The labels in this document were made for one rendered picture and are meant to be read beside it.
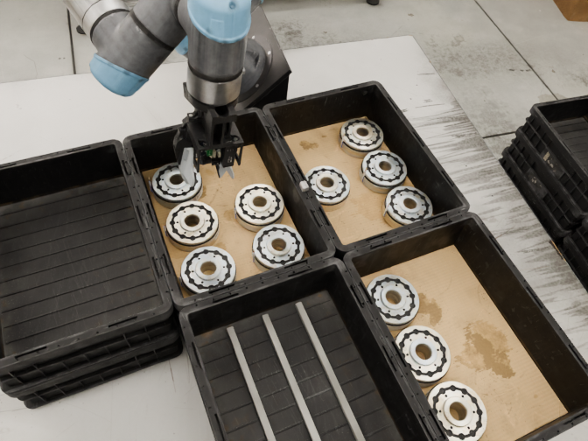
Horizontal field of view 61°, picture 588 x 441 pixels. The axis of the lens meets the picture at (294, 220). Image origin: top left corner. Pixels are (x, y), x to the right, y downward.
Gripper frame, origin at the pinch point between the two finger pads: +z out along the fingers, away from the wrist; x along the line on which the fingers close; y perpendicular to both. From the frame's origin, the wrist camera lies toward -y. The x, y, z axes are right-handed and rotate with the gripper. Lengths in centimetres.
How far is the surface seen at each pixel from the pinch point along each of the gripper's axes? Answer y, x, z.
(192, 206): -3.7, -0.5, 14.4
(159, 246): 7.9, -9.8, 8.2
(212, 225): 2.2, 1.9, 14.0
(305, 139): -15.7, 30.6, 13.9
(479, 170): -1, 79, 22
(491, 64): -105, 202, 79
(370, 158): -3.3, 40.6, 9.9
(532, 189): -6, 125, 49
